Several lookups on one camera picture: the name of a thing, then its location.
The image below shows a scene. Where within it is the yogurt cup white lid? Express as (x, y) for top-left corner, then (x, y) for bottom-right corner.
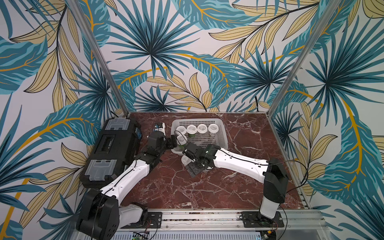
(175, 126), (187, 136)

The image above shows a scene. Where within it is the yogurt cup green label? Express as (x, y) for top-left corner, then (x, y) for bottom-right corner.
(187, 125), (197, 138)

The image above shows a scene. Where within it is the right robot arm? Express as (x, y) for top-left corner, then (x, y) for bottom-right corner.
(182, 143), (289, 220)

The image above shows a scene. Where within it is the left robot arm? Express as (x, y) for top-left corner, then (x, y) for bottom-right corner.
(76, 131), (178, 240)

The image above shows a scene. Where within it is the white perforated plastic basket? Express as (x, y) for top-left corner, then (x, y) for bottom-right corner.
(171, 119), (229, 150)

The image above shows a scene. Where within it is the black plastic toolbox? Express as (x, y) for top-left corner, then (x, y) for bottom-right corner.
(80, 118), (143, 189)

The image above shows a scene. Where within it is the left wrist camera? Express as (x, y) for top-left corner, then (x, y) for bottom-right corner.
(154, 123), (166, 136)

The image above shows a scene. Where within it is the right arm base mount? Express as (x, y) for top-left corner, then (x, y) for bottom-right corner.
(239, 212), (285, 229)

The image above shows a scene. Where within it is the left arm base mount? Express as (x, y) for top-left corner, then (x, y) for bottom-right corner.
(119, 203), (163, 229)

